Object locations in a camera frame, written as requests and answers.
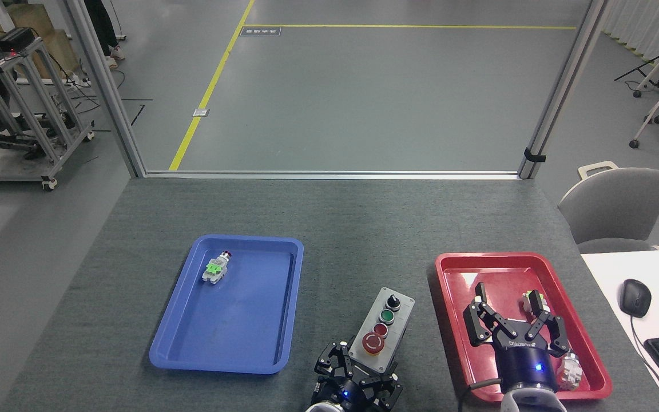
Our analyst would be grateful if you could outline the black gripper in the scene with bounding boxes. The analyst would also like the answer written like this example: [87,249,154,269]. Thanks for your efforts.
[312,342,403,412]
[463,282,571,395]

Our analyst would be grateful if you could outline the grey control box with buttons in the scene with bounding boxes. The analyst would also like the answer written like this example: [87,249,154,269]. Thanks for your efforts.
[348,287,415,374]

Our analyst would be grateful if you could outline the brown cardboard box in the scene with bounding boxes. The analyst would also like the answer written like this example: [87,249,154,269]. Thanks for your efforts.
[6,3,82,81]

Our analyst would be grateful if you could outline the red plastic tray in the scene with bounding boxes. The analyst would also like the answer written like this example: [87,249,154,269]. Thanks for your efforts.
[435,252,613,403]

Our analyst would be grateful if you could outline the white desk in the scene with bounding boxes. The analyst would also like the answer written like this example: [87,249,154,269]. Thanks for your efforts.
[580,248,659,412]

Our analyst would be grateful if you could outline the black computer mouse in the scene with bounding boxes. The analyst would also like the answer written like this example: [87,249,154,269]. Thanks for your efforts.
[619,279,652,319]

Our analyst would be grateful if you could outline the blue plastic tray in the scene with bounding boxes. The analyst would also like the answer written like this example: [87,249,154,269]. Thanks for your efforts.
[149,235,305,375]

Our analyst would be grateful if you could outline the grey office chair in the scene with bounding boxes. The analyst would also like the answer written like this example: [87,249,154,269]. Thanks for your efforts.
[557,161,659,253]

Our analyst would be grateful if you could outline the black tripod stand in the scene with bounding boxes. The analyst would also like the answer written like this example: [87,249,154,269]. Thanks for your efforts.
[614,51,659,84]

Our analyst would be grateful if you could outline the white curtain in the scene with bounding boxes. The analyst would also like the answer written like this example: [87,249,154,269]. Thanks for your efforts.
[601,0,659,65]

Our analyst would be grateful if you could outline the person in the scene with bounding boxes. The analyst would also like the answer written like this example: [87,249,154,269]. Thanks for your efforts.
[84,0,127,70]

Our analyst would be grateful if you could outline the green and yellow switch block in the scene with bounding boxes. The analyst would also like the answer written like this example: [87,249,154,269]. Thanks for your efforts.
[521,290,545,314]

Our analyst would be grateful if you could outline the silver push button switch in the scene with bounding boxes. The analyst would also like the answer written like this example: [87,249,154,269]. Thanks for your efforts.
[555,352,583,391]

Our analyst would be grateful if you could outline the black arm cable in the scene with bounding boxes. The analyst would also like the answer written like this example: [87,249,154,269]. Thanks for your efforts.
[456,378,505,412]

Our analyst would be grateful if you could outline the black mouse cable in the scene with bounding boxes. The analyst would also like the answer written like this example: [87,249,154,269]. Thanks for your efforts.
[630,315,659,412]

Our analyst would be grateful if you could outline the red-capped switch with green block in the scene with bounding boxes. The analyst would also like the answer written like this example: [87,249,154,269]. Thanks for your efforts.
[201,251,233,285]

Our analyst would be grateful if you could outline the silver aluminium cross rail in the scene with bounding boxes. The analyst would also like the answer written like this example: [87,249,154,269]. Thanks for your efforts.
[144,170,522,181]

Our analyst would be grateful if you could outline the silver aluminium post with clip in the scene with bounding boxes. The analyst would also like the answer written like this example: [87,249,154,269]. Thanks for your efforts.
[517,0,609,180]

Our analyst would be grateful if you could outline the aluminium frame cart on wheels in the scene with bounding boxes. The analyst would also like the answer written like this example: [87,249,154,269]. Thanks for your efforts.
[0,35,96,192]

